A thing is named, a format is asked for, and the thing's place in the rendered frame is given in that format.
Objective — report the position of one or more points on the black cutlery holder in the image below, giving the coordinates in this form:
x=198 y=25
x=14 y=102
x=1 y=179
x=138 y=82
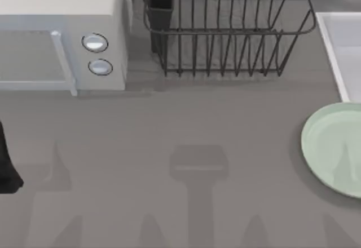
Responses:
x=160 y=2

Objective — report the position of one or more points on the small silver microwave knob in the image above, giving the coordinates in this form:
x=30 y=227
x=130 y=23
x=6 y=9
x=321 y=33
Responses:
x=100 y=67

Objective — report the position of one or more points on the pale green plate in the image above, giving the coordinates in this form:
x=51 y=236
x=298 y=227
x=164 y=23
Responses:
x=332 y=146

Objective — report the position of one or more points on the microwave oven glass door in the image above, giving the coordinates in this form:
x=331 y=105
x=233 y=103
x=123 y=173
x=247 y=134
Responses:
x=31 y=56

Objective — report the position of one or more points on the large silver microwave knob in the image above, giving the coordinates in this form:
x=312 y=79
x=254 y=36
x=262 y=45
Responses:
x=94 y=42

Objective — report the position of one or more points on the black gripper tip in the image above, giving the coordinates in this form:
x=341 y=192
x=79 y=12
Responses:
x=7 y=169

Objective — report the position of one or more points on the white sink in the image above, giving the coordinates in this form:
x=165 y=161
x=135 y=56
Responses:
x=342 y=53

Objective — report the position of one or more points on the pale microwave oven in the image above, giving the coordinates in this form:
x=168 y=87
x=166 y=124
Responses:
x=93 y=0

